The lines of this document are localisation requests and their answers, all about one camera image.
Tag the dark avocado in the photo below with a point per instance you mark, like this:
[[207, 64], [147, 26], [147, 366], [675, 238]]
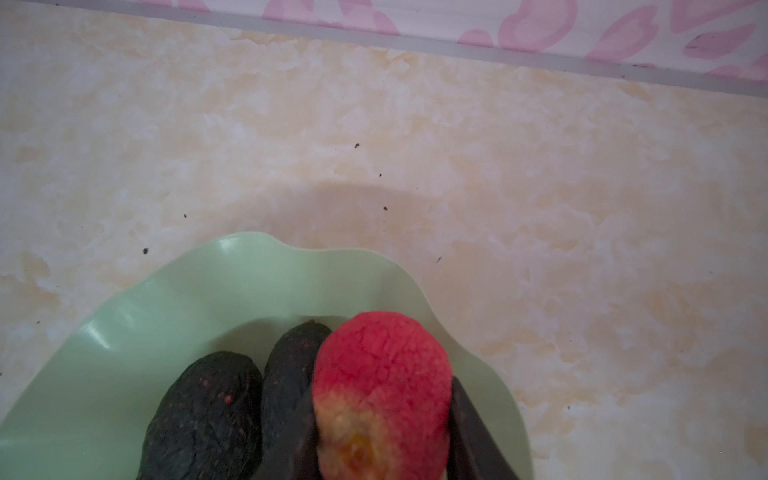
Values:
[[207, 425], [288, 376]]

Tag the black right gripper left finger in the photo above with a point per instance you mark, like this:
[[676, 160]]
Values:
[[294, 457]]

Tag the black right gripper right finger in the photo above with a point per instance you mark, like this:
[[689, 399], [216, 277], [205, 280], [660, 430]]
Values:
[[473, 454]]

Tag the red yellow peach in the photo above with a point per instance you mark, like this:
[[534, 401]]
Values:
[[381, 391]]

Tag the green wavy fruit bowl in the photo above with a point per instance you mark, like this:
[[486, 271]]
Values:
[[85, 414]]

